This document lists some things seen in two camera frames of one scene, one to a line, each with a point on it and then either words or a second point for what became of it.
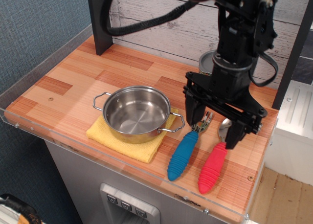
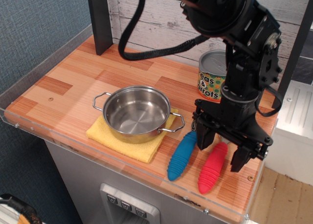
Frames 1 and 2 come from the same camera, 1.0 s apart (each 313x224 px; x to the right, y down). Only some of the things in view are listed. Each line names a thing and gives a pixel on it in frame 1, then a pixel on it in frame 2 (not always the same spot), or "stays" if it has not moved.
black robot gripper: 226,91 to 234,118
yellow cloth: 144,150 stays
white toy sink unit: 290,151 stays
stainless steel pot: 135,114 stays
